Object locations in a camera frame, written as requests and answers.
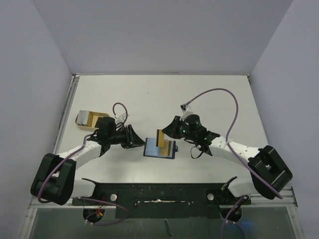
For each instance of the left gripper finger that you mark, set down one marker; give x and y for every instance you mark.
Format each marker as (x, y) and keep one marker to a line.
(133, 137)
(129, 146)

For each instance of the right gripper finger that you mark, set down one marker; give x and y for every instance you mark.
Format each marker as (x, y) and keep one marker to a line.
(174, 125)
(170, 132)

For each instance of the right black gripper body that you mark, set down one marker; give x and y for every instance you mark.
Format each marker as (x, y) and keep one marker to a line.
(177, 127)

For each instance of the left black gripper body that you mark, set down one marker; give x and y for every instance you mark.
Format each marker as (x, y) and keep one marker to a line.
(121, 136)

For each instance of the gold credit card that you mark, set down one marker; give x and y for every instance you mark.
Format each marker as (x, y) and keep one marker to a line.
(160, 138)
(164, 152)
(170, 149)

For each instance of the blue leather card holder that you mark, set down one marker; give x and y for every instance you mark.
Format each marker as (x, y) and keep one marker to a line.
(150, 149)

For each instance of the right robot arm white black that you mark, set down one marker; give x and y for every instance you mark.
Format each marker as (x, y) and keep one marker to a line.
(269, 173)

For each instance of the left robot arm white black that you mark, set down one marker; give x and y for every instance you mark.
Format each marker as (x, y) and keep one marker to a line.
(55, 179)

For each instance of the beige oval card tray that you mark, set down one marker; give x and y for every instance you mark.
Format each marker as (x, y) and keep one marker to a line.
(94, 116)

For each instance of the stack of white cards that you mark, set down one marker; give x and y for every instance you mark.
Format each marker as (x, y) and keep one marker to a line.
(83, 118)

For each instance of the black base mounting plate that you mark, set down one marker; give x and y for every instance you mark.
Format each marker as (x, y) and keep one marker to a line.
(164, 200)

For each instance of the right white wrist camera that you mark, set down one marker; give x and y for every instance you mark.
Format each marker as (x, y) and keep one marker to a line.
(186, 111)

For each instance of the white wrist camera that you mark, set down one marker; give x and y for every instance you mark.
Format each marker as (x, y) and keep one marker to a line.
(186, 111)
(121, 118)

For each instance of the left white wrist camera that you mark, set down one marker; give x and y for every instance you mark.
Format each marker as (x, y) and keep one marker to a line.
(121, 118)

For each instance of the aluminium left side rail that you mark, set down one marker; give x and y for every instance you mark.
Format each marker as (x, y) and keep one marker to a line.
(66, 110)

